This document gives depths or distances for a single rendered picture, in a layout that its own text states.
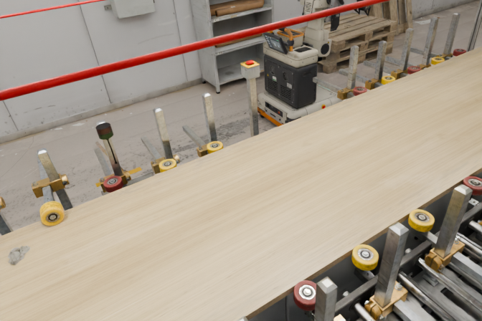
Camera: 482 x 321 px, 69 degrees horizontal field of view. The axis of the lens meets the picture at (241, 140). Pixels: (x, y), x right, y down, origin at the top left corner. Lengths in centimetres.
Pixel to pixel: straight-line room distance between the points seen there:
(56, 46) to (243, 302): 353
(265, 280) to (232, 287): 11
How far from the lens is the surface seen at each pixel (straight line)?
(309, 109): 336
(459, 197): 120
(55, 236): 152
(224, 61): 483
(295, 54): 311
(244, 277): 117
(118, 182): 164
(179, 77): 462
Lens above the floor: 185
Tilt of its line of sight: 33 degrees down
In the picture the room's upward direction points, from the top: 5 degrees counter-clockwise
